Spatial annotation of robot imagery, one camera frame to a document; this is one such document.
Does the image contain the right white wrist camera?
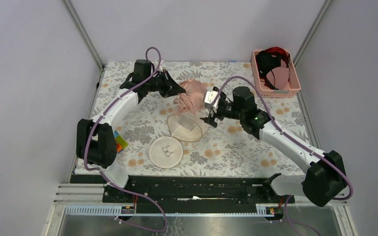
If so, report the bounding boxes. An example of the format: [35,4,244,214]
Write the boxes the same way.
[204,90,220,110]

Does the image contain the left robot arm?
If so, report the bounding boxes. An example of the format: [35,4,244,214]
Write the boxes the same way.
[76,59,186,202]

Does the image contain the right aluminium corner post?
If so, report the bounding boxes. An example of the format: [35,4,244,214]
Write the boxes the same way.
[293,0,334,66]

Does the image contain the floral tablecloth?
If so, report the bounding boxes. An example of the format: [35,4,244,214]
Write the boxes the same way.
[93,62,309,177]

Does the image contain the aluminium front rail frame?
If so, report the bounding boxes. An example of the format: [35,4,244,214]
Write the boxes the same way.
[45,176,357,236]

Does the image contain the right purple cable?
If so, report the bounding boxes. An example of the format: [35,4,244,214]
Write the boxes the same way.
[210,75,354,236]

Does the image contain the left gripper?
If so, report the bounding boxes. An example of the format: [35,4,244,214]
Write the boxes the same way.
[145,68,186,98]

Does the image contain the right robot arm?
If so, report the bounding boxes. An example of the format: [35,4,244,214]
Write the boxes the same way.
[202,87,349,207]

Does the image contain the black and red bra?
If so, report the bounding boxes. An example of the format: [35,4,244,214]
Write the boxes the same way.
[255,47,290,90]

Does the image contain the pink plastic basket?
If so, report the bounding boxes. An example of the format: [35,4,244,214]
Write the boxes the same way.
[251,47,302,98]

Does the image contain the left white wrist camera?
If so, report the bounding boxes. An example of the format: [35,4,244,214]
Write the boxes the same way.
[153,59,164,71]

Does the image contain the colourful toy block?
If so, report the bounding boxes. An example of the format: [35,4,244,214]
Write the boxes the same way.
[114,131,128,153]

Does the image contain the peach satin lace bra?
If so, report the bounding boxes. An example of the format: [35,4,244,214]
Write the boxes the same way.
[173,79,207,115]

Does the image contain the purple cable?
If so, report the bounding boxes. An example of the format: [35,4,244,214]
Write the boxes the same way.
[83,47,169,233]
[210,75,354,236]

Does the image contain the aluminium corner post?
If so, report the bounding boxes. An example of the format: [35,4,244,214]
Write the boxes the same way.
[293,0,334,66]
[62,0,107,70]

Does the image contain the left aluminium corner post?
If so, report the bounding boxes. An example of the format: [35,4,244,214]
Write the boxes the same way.
[62,0,107,70]

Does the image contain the white mesh laundry bag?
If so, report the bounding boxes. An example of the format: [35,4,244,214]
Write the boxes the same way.
[148,112,209,169]

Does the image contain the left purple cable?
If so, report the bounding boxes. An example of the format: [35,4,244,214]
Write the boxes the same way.
[83,47,169,233]

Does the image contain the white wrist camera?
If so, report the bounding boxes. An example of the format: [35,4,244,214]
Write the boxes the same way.
[204,90,220,110]
[153,59,164,71]

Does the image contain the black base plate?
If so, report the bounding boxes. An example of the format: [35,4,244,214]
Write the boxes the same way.
[70,175,296,214]

